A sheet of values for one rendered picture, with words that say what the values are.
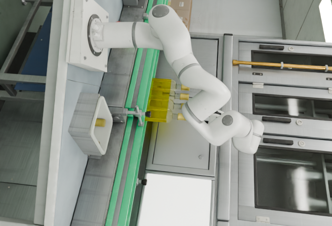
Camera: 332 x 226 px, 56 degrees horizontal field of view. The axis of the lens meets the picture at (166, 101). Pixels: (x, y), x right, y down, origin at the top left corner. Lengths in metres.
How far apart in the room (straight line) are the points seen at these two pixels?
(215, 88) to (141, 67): 0.63
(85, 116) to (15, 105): 0.84
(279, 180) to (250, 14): 5.30
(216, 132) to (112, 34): 0.51
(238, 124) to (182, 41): 0.33
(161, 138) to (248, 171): 0.46
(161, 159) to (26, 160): 0.70
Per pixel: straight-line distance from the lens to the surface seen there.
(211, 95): 1.00
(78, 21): 1.14
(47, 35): 1.82
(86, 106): 1.22
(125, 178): 1.38
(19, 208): 1.71
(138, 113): 1.36
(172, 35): 1.00
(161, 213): 1.49
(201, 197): 1.51
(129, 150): 1.43
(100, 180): 1.38
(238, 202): 1.57
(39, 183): 1.26
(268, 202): 1.60
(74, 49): 1.12
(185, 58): 1.03
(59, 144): 1.15
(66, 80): 1.15
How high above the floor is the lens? 1.21
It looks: 6 degrees down
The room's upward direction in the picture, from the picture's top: 95 degrees clockwise
